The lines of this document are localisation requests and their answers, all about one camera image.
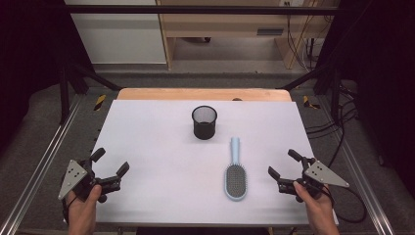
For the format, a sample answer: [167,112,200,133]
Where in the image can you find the black curtain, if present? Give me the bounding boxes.
[315,0,415,191]
[0,0,96,155]

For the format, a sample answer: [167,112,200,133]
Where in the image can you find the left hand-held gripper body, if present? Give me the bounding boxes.
[58,159,121,204]

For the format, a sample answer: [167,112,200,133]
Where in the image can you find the black horizontal frame bar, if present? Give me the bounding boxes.
[64,4,341,16]

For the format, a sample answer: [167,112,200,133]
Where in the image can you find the wooden desk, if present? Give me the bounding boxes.
[156,0,341,71]

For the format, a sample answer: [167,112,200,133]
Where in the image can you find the light blue hairbrush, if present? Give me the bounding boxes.
[223,136,248,202]

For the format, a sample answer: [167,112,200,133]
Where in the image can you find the aluminium rail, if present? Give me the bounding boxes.
[0,94,83,235]
[316,96,396,235]

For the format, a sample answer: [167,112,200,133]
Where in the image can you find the person's left hand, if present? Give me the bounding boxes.
[67,184,103,228]

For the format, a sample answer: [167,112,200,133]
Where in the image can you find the black metal stand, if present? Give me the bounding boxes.
[277,62,343,125]
[58,61,122,125]

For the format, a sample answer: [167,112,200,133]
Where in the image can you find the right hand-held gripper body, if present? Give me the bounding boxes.
[277,156,350,200]

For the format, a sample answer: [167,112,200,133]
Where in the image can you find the black floor cable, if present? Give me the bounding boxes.
[327,97,347,168]
[305,107,358,140]

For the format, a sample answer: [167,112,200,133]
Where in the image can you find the person's right hand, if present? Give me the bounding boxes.
[293,180,338,229]

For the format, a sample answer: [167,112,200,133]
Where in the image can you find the yellow black tape piece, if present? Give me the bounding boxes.
[93,94,108,113]
[301,95,322,111]

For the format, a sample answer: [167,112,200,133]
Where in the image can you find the person's dark clothing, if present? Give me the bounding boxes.
[134,226,272,235]

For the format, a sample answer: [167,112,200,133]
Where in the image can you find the white table cover sheet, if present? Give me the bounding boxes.
[92,99,339,227]

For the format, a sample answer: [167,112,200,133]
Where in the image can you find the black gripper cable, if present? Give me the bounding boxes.
[326,185,368,225]

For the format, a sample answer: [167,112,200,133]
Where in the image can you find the black hanging cable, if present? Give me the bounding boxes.
[285,14,311,71]

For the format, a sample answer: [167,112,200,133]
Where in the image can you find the white cabinet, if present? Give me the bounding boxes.
[64,0,167,65]

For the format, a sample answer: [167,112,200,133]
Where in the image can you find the black mesh pen holder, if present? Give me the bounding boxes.
[191,105,218,141]

